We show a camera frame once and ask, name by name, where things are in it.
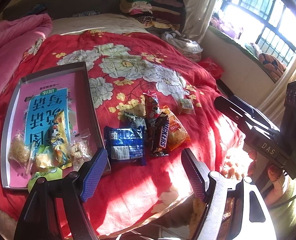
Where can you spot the grey headboard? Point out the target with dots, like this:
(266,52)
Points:
(75,0)

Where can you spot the pile of folded clothes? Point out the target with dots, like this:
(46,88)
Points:
(150,10)

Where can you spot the orange snack packet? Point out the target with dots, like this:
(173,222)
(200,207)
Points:
(178,132)

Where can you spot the person's right forearm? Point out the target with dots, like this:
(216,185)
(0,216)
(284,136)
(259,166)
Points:
(293,205)

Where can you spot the pink book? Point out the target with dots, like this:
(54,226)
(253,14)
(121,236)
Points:
(37,100)

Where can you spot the purple clothes heap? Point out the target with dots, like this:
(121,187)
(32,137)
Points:
(225,25)

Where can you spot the teal clothes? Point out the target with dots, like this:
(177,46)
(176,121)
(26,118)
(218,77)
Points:
(41,8)

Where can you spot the green windowsill mat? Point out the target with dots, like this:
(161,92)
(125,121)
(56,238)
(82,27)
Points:
(238,47)

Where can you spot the red snack packet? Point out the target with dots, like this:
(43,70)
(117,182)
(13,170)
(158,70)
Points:
(151,107)

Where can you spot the dark grey snack packet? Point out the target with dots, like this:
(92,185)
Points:
(133,118)

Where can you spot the metal tray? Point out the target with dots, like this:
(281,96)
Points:
(92,110)

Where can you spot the beige blanket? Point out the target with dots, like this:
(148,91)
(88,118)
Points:
(100,23)

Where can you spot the small clear cake packet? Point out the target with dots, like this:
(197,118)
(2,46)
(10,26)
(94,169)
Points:
(186,105)

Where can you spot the yellow cartoon snack packet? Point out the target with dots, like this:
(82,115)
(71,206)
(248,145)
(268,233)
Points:
(57,132)

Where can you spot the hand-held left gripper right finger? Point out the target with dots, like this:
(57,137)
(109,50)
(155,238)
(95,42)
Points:
(194,175)

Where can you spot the red floral blanket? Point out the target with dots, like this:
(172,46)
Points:
(143,192)

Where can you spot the blue patterned cloth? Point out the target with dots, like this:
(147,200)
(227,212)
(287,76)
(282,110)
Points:
(89,13)

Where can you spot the pink blanket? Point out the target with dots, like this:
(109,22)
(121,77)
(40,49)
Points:
(12,32)

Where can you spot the clear floss cake packet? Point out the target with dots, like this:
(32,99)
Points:
(19,151)

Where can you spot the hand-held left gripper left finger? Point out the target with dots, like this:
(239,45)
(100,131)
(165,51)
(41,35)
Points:
(94,175)

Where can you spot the orange patterned cushion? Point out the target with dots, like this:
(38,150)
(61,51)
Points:
(271,65)

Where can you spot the barred window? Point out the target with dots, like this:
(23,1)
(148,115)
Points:
(258,25)

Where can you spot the white cloth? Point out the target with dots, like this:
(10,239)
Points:
(180,40)

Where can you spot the person's right hand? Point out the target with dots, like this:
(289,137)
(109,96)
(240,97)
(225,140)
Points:
(274,176)

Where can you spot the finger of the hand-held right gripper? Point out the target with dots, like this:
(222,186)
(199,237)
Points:
(234,113)
(260,118)

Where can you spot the brown chocolate bar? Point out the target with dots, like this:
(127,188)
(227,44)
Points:
(161,137)

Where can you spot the green snack packet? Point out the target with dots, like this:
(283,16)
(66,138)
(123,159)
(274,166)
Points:
(46,163)

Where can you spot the red plastic bag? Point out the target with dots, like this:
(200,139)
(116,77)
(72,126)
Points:
(211,67)

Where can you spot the floral fabric bag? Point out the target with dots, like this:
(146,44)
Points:
(191,55)

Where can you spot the plush orange blanket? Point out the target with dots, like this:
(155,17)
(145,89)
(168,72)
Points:
(234,167)

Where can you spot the beige curtain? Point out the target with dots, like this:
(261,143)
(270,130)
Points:
(200,5)
(275,95)

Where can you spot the blue snack packet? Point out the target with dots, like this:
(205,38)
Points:
(125,145)

